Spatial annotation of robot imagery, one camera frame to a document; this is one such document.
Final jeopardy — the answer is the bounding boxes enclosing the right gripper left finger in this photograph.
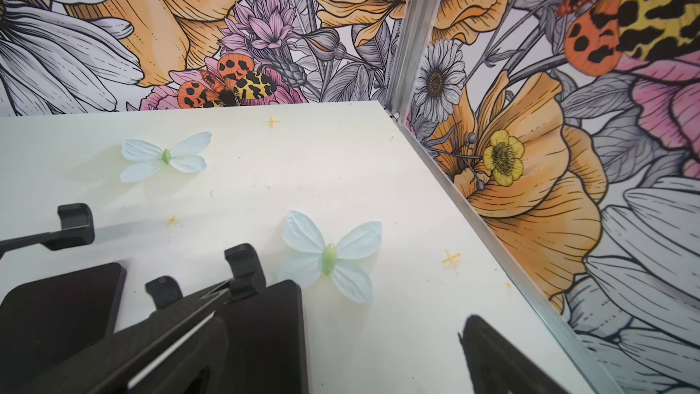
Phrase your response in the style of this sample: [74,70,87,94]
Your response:
[17,284,229,393]

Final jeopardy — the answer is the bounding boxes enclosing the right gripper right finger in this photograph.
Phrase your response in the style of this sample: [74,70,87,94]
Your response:
[459,315,566,394]

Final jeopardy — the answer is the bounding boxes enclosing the black phone stand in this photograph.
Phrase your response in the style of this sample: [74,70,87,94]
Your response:
[127,244,309,393]
[0,201,128,394]

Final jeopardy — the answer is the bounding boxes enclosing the right aluminium corner post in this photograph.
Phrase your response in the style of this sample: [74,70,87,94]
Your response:
[385,0,440,125]

